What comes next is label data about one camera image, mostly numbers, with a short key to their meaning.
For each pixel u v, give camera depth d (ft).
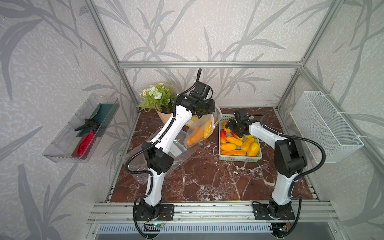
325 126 2.10
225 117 3.55
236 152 2.92
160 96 2.84
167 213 2.38
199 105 1.89
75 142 2.07
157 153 1.59
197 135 3.07
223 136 3.22
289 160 1.65
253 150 2.89
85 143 1.95
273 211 2.13
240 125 2.36
